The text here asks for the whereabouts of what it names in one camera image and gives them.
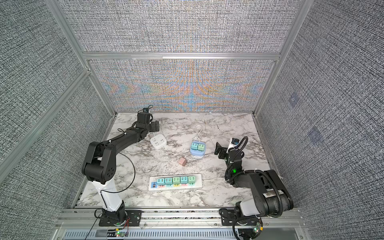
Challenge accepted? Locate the white square power strip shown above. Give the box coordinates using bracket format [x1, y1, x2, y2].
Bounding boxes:
[150, 134, 167, 150]

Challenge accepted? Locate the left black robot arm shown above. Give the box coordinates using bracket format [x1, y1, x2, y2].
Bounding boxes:
[82, 108, 160, 226]

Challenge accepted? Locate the long white power strip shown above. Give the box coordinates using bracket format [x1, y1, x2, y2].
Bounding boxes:
[148, 174, 203, 192]

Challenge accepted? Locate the blue square power strip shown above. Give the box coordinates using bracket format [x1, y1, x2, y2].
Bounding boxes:
[190, 141, 206, 157]

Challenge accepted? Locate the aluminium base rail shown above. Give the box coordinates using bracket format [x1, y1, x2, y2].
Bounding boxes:
[53, 206, 310, 240]

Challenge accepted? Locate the teal adapter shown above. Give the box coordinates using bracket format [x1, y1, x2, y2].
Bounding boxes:
[157, 178, 165, 186]
[180, 176, 189, 184]
[191, 142, 199, 150]
[165, 178, 173, 185]

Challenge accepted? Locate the green adapter lowest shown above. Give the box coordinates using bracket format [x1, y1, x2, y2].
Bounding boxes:
[188, 176, 196, 184]

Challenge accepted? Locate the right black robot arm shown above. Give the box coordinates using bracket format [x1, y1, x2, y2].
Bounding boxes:
[215, 143, 294, 240]

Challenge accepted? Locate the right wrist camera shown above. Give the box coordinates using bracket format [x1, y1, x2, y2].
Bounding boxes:
[227, 138, 240, 153]

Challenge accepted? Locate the green adapter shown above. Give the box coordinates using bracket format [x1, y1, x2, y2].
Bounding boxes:
[173, 177, 181, 185]
[197, 143, 206, 152]

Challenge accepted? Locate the pink plug adapter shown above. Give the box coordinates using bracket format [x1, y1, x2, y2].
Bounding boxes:
[178, 158, 188, 167]

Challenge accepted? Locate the aluminium enclosure frame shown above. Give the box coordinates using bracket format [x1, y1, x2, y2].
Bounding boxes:
[0, 0, 384, 184]

